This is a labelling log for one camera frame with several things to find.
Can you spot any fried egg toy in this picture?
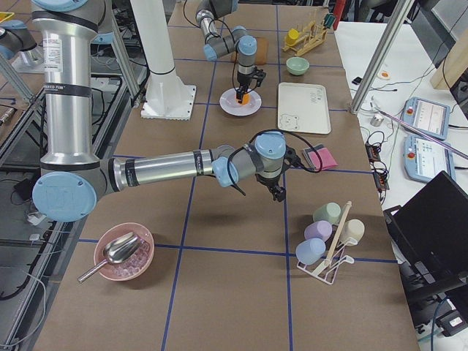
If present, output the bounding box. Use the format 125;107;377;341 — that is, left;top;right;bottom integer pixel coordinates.
377;70;390;80

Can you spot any white cup rack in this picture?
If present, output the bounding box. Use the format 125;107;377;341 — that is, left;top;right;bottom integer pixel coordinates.
296;201;359;285

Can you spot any beige cup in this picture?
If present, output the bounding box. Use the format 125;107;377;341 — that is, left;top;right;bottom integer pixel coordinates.
339;219;365;243

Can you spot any dark green mug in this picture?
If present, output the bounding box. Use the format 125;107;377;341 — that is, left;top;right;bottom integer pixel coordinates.
322;13;336;29

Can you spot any black laptop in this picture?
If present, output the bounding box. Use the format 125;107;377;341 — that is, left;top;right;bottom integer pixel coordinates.
385;171;467;284

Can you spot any purple cup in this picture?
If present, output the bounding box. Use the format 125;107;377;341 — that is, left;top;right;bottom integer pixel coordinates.
304;220;333;241

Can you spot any pink cloth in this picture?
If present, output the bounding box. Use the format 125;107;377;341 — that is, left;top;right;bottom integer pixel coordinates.
320;148;338;170

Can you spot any blue teach pendant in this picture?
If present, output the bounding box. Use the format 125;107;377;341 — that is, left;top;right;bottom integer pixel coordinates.
404;135;456;183
401;97;450;140

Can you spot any yellow mug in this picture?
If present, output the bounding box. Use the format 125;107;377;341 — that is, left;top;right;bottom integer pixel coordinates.
284;29;300;47

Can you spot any green bowl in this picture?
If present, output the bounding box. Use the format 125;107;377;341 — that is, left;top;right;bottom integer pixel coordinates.
286;57;310;76

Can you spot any green cup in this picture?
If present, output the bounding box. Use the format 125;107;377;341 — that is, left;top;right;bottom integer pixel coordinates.
312;202;341;224

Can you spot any blue teach pendant near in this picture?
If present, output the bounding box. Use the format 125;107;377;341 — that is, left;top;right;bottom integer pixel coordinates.
404;135;456;183

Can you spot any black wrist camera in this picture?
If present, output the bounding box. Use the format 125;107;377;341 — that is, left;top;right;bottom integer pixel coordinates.
283;146;303;170
252;67;266;88

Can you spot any wooden cutting board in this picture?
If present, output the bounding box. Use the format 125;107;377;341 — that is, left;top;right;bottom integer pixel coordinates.
230;36;270;64

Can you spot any pink bowl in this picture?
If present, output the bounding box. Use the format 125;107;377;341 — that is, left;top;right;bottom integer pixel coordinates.
94;222;155;282

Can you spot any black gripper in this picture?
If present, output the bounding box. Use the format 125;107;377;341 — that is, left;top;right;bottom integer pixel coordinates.
235;71;255;103
255;173;286;202

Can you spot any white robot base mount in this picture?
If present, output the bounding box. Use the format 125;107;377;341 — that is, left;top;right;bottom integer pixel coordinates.
131;0;196;121

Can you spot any orange fruit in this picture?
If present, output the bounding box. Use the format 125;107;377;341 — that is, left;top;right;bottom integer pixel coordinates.
241;94;250;105

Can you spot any aluminium frame post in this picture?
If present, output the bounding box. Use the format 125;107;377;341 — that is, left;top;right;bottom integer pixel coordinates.
350;0;415;115

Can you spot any cream bear tray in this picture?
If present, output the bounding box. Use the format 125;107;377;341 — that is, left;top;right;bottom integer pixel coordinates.
277;82;331;135

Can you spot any blue cup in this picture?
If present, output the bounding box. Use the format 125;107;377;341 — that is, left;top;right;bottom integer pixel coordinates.
295;238;326;265

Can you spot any blue teach pendant far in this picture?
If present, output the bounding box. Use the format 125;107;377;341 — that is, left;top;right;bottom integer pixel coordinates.
401;97;450;140

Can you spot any red cylinder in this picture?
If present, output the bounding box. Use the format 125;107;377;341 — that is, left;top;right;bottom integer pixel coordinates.
333;0;347;25

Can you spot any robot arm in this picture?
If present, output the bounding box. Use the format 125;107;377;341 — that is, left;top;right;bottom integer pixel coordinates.
195;1;265;103
31;1;287;222

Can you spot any wooden drying rack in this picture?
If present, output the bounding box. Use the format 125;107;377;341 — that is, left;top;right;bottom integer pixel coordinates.
282;10;328;57

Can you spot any white round plate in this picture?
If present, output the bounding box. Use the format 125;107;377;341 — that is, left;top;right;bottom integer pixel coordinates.
219;88;262;116

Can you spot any metal scoop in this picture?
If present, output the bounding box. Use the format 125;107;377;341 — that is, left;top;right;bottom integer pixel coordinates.
77;232;143;283

